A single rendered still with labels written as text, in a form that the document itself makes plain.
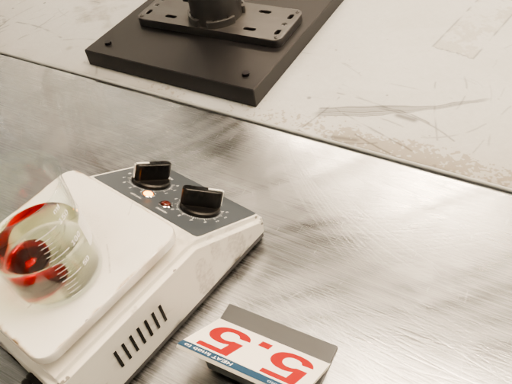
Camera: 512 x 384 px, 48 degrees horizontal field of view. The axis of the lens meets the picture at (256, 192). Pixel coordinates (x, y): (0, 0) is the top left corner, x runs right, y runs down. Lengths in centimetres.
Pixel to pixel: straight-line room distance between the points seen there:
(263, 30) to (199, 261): 34
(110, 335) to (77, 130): 32
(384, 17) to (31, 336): 55
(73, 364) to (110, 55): 42
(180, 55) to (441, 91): 29
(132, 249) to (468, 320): 24
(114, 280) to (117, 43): 41
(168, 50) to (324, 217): 30
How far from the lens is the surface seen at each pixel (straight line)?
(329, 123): 58
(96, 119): 66
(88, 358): 38
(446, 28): 72
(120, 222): 41
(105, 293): 37
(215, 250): 43
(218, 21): 69
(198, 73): 64
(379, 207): 50
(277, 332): 43
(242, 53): 66
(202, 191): 44
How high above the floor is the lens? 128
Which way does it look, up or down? 46 degrees down
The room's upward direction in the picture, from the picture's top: 10 degrees counter-clockwise
